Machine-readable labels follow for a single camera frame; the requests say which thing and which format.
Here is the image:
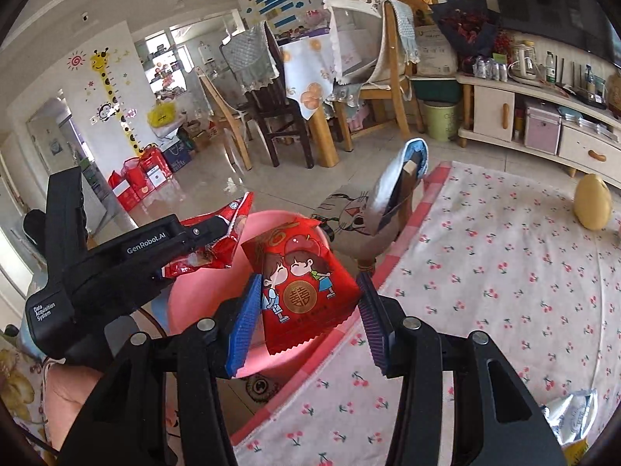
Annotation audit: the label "white tv cabinet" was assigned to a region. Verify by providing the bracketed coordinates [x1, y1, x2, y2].
[456, 74, 620, 187]

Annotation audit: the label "red cartoon couple packet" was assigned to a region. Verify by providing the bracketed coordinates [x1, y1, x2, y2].
[242, 217, 361, 355]

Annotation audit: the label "blue white stool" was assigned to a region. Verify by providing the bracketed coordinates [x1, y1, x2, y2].
[363, 138, 428, 235]

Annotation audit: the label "pink storage box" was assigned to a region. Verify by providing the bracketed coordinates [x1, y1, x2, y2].
[524, 99, 561, 155]

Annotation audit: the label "light wooden chair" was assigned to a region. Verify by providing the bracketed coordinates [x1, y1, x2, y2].
[333, 0, 424, 151]

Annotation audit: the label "dark wooden chair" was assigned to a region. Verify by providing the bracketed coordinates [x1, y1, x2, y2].
[220, 21, 315, 169]

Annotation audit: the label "crushed white blue milk carton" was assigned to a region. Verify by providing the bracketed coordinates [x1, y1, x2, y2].
[540, 389, 599, 447]

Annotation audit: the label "dark flower bouquet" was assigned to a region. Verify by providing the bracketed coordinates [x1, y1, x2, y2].
[430, 0, 501, 57]

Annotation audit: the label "pink plastic bucket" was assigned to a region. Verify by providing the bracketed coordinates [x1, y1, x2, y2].
[167, 210, 333, 377]

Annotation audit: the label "red gift bags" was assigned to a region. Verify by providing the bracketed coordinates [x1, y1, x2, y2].
[108, 144, 173, 212]

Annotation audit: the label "cherry print tablecloth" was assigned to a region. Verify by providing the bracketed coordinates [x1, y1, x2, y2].
[232, 162, 620, 465]

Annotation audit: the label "green trash bin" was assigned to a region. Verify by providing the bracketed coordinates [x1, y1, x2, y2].
[423, 101, 461, 142]

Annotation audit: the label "yellow snack packet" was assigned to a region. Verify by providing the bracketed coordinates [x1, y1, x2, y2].
[563, 439, 588, 466]

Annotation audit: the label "yellow pear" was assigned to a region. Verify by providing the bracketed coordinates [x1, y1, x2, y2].
[574, 174, 612, 230]

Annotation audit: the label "person left hand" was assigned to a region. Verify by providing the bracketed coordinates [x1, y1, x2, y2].
[43, 363, 102, 450]

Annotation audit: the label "cat print floor mat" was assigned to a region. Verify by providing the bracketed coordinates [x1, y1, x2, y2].
[312, 184, 373, 258]

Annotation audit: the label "black flat television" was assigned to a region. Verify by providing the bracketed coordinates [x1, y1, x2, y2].
[497, 0, 620, 66]

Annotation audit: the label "dining table orange print cloth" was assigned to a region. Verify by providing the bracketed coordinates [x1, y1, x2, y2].
[280, 34, 339, 169]

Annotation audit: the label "red torn snack wrapper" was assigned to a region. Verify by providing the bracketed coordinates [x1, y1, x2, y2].
[161, 193, 254, 279]

